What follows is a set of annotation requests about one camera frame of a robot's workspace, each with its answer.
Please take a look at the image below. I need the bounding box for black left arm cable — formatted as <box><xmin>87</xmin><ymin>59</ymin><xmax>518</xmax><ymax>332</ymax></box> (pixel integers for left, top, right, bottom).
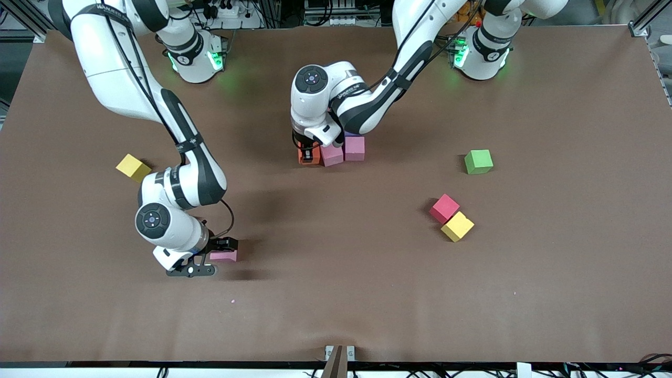
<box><xmin>362</xmin><ymin>0</ymin><xmax>486</xmax><ymax>100</ymax></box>

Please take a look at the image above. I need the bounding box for large table cover sheet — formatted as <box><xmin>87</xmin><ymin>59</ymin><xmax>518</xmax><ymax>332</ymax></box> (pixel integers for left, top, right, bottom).
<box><xmin>0</xmin><ymin>26</ymin><xmax>672</xmax><ymax>364</ymax></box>

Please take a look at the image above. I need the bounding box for red foam cube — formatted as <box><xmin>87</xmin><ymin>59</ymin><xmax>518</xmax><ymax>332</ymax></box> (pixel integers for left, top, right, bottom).
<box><xmin>429</xmin><ymin>194</ymin><xmax>460</xmax><ymax>225</ymax></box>

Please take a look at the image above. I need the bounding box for orange snack bag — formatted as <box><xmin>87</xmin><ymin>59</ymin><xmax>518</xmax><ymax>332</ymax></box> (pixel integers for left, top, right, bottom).
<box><xmin>451</xmin><ymin>3</ymin><xmax>484</xmax><ymax>27</ymax></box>

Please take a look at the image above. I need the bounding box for aluminium frame beam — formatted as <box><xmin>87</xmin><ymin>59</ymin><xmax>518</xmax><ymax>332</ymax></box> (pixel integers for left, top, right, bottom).
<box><xmin>627</xmin><ymin>0</ymin><xmax>672</xmax><ymax>38</ymax></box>
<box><xmin>0</xmin><ymin>0</ymin><xmax>79</xmax><ymax>43</ymax></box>

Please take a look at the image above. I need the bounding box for black cable bundle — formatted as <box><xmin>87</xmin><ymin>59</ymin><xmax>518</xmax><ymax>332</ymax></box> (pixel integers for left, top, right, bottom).
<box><xmin>535</xmin><ymin>353</ymin><xmax>672</xmax><ymax>378</ymax></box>

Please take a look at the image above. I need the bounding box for aluminium table side rail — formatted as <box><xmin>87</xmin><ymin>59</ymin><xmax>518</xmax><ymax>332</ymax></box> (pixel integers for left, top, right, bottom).
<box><xmin>648</xmin><ymin>37</ymin><xmax>672</xmax><ymax>111</ymax></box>

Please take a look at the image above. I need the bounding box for yellow foam cube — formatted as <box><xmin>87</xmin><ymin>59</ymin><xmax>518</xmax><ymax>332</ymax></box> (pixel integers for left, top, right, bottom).
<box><xmin>441</xmin><ymin>211</ymin><xmax>475</xmax><ymax>243</ymax></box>
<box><xmin>115</xmin><ymin>153</ymin><xmax>152</xmax><ymax>184</ymax></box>

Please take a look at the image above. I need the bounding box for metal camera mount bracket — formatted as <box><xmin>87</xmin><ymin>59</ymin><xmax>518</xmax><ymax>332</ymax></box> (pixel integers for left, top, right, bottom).
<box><xmin>321</xmin><ymin>344</ymin><xmax>356</xmax><ymax>378</ymax></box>

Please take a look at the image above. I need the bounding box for green foam cube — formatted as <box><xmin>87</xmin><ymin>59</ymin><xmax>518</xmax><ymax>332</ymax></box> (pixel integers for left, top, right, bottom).
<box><xmin>464</xmin><ymin>149</ymin><xmax>494</xmax><ymax>175</ymax></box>

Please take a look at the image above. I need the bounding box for orange foam cube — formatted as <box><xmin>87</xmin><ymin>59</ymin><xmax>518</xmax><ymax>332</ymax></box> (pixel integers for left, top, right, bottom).
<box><xmin>298</xmin><ymin>143</ymin><xmax>322</xmax><ymax>166</ymax></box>

